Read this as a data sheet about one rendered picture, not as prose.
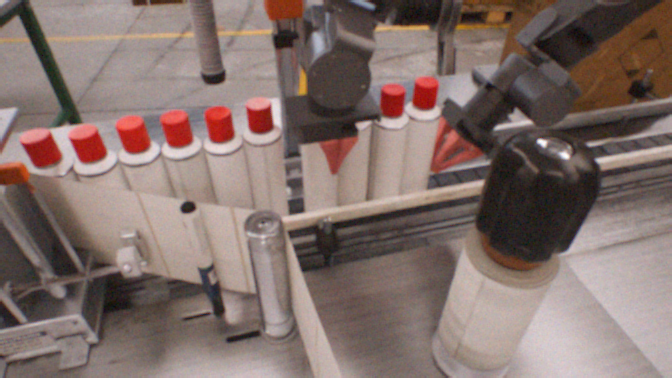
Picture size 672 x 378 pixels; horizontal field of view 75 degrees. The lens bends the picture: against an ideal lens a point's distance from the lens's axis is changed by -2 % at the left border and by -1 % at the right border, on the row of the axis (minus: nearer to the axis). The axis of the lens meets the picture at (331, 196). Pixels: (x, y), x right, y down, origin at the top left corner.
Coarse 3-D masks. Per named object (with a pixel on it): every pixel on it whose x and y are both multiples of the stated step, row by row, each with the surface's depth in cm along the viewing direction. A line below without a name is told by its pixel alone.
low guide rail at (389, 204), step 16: (608, 160) 75; (624, 160) 76; (640, 160) 77; (656, 160) 78; (416, 192) 69; (432, 192) 69; (448, 192) 69; (464, 192) 70; (480, 192) 71; (336, 208) 66; (352, 208) 66; (368, 208) 67; (384, 208) 68; (400, 208) 68; (288, 224) 64; (304, 224) 65
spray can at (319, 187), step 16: (304, 160) 61; (320, 160) 60; (304, 176) 63; (320, 176) 62; (336, 176) 64; (304, 192) 66; (320, 192) 64; (336, 192) 66; (304, 208) 68; (320, 208) 66
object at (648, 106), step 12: (612, 108) 78; (624, 108) 78; (636, 108) 79; (648, 108) 80; (660, 108) 81; (564, 120) 76; (576, 120) 77; (588, 120) 78; (492, 132) 73; (504, 132) 74; (516, 132) 75; (300, 156) 68; (288, 168) 67; (300, 168) 68
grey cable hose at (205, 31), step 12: (192, 0) 53; (204, 0) 54; (192, 12) 55; (204, 12) 55; (192, 24) 56; (204, 24) 55; (204, 36) 56; (216, 36) 57; (204, 48) 58; (216, 48) 58; (204, 60) 59; (216, 60) 59; (204, 72) 60; (216, 72) 60; (216, 84) 61
